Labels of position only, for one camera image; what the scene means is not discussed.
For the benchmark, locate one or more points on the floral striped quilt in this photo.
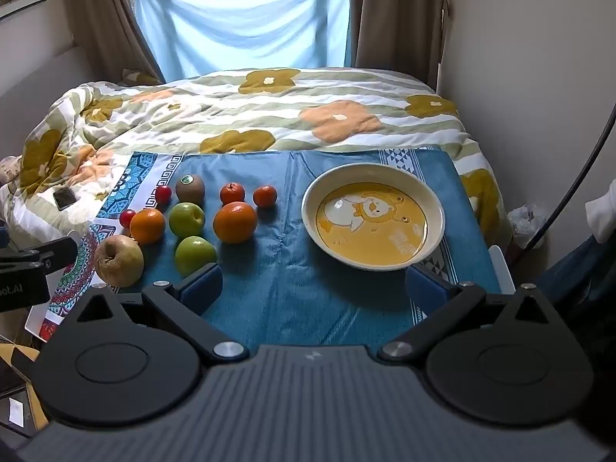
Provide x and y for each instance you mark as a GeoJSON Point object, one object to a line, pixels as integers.
{"type": "Point", "coordinates": [240, 106]}

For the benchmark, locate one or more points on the kiwi with green sticker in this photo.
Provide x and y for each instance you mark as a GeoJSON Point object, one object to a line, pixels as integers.
{"type": "Point", "coordinates": [189, 188]}

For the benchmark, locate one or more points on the brown curtain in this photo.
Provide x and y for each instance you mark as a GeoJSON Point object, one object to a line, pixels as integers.
{"type": "Point", "coordinates": [106, 14]}
{"type": "Point", "coordinates": [394, 14]}

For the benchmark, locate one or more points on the black phone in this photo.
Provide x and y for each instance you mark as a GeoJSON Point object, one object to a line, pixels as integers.
{"type": "Point", "coordinates": [64, 199]}

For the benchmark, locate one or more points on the beige patterned cloth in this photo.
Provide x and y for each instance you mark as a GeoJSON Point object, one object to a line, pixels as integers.
{"type": "Point", "coordinates": [8, 171]}

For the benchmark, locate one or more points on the medium orange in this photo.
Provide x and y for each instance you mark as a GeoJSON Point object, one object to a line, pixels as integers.
{"type": "Point", "coordinates": [147, 226]}

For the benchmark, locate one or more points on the clear plastic bag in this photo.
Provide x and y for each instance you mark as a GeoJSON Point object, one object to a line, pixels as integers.
{"type": "Point", "coordinates": [527, 224]}

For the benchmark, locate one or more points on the red cherry tomato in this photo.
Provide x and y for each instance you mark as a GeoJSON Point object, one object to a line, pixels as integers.
{"type": "Point", "coordinates": [163, 194]}
{"type": "Point", "coordinates": [127, 218]}

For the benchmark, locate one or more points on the white table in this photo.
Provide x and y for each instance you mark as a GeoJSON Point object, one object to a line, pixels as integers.
{"type": "Point", "coordinates": [501, 269]}

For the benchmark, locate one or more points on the blue patterned tablecloth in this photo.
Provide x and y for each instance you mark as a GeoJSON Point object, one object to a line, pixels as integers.
{"type": "Point", "coordinates": [288, 279]}

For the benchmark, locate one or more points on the white bowl of fruit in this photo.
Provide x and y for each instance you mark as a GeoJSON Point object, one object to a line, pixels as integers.
{"type": "Point", "coordinates": [370, 216]}

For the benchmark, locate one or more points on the light blue window cloth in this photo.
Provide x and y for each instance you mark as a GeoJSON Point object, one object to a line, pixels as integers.
{"type": "Point", "coordinates": [240, 24]}

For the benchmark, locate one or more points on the green apple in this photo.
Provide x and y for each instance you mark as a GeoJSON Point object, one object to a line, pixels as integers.
{"type": "Point", "coordinates": [195, 256]}
{"type": "Point", "coordinates": [186, 219]}

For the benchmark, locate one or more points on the small mandarin with stem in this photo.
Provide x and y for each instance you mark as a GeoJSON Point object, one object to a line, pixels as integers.
{"type": "Point", "coordinates": [232, 194]}

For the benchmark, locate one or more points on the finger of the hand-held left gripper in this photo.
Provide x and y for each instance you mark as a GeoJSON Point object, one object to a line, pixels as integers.
{"type": "Point", "coordinates": [53, 249]}

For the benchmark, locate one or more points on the large orange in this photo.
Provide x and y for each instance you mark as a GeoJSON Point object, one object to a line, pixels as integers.
{"type": "Point", "coordinates": [235, 222]}

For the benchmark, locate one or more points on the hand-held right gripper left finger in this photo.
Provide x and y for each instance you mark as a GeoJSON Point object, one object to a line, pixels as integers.
{"type": "Point", "coordinates": [204, 288]}

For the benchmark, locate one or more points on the cardboard box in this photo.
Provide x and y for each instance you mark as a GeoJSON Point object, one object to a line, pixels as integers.
{"type": "Point", "coordinates": [17, 351]}

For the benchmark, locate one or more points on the brownish wrinkled apple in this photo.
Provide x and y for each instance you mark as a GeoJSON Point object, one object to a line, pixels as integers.
{"type": "Point", "coordinates": [119, 262]}

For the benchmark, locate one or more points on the dark blue cloth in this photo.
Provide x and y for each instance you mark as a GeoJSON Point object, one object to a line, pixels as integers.
{"type": "Point", "coordinates": [582, 274]}

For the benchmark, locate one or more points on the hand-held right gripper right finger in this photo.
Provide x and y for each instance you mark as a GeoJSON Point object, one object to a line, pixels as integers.
{"type": "Point", "coordinates": [423, 296]}

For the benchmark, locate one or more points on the white cloth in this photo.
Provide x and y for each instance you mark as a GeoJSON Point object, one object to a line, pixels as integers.
{"type": "Point", "coordinates": [601, 216]}

